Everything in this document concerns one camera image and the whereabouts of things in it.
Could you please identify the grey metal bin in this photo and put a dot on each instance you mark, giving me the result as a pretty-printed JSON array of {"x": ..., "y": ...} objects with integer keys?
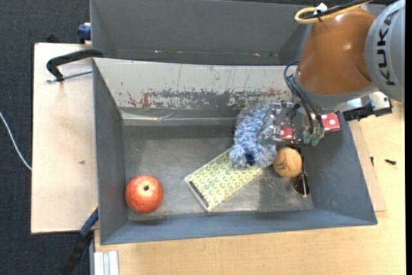
[{"x": 199, "y": 29}]

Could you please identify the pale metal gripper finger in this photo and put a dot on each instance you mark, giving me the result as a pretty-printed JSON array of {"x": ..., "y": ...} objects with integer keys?
[
  {"x": 274, "y": 111},
  {"x": 268, "y": 134}
]

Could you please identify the small black screw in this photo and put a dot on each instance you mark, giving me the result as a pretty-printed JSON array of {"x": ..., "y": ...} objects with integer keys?
[{"x": 391, "y": 162}]

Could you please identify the red apple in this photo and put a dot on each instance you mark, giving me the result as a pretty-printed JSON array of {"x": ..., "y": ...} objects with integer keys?
[{"x": 144, "y": 194}]

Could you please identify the red cube with white dots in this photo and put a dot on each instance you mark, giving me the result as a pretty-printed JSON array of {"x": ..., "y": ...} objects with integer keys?
[{"x": 330, "y": 123}]

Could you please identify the blue and white fluffy cloth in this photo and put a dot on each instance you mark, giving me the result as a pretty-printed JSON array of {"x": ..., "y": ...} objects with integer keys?
[{"x": 248, "y": 138}]

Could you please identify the green patterned flat box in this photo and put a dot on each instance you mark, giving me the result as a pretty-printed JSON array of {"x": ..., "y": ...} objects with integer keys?
[{"x": 219, "y": 182}]

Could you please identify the wooden ball with print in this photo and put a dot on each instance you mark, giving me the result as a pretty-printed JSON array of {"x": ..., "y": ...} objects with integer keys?
[{"x": 287, "y": 162}]

